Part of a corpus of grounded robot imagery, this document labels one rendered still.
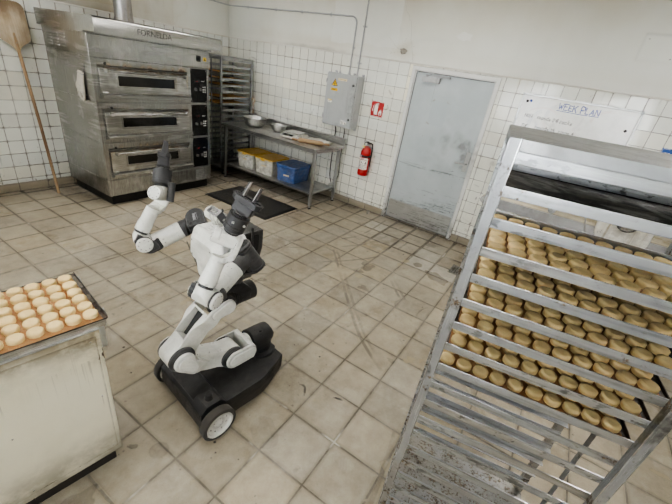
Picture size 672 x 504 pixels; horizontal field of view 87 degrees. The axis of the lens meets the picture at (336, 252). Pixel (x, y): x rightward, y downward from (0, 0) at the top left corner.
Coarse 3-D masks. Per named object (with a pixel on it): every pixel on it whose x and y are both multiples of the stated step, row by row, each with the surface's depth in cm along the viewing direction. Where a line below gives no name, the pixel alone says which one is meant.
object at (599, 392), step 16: (464, 336) 126; (480, 352) 119; (496, 352) 118; (512, 352) 120; (528, 368) 113; (544, 368) 114; (560, 384) 111; (576, 384) 110; (592, 384) 114; (608, 400) 106; (624, 400) 107; (640, 416) 105
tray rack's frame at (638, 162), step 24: (528, 144) 85; (552, 144) 84; (576, 144) 94; (600, 144) 106; (600, 168) 81; (624, 168) 79; (648, 168) 78; (648, 432) 99; (408, 456) 188; (576, 456) 137; (624, 456) 106; (432, 480) 179; (456, 480) 181; (504, 480) 184; (624, 480) 107
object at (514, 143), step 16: (512, 144) 87; (512, 160) 88; (496, 176) 91; (496, 192) 92; (496, 208) 94; (480, 224) 97; (480, 240) 98; (464, 272) 104; (464, 288) 105; (448, 320) 111; (448, 336) 114; (432, 352) 118; (432, 368) 120; (416, 400) 128; (416, 416) 131; (400, 448) 141; (384, 496) 156
